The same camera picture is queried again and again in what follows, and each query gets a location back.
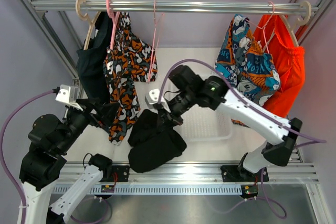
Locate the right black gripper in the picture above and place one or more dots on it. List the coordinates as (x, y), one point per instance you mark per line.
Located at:
(166, 119)

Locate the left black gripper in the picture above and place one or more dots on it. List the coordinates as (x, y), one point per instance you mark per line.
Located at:
(106, 112)

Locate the dark navy sport shorts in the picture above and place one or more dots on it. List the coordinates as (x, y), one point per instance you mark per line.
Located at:
(90, 60)

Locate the orange black camouflage shorts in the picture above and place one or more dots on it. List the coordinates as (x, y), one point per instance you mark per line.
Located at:
(126, 63)

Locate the thin pink wire hanger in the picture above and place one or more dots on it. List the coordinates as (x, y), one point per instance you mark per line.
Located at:
(156, 39)

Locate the beige wooden hanger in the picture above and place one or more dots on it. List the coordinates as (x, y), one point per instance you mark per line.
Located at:
(85, 17)
(299, 21)

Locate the thick pink plastic hanger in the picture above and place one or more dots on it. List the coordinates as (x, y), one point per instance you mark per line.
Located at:
(114, 16)

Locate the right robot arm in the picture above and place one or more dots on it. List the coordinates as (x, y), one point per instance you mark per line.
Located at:
(280, 133)

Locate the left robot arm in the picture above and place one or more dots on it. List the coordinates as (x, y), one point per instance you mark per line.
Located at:
(51, 139)

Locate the blue orange patterned shorts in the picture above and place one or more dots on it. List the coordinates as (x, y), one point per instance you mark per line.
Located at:
(244, 64)

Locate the thin pink hanger right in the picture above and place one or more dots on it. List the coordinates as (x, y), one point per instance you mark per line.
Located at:
(263, 28)

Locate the bright orange shorts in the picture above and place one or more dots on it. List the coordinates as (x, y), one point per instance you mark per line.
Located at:
(288, 60)

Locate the white perforated plastic basket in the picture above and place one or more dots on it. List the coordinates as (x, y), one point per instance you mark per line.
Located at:
(196, 106)

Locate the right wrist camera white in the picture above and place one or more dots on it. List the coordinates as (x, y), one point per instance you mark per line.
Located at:
(156, 101)

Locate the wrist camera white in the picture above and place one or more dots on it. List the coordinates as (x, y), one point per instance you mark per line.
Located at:
(67, 95)
(156, 101)

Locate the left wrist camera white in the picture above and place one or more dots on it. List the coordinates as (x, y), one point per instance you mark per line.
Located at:
(67, 95)

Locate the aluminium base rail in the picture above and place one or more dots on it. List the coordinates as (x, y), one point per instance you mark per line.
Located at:
(186, 178)

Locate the aluminium hanging rail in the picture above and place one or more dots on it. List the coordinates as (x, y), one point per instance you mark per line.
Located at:
(179, 6)

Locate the left aluminium frame post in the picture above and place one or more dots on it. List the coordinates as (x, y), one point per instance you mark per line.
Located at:
(51, 37)

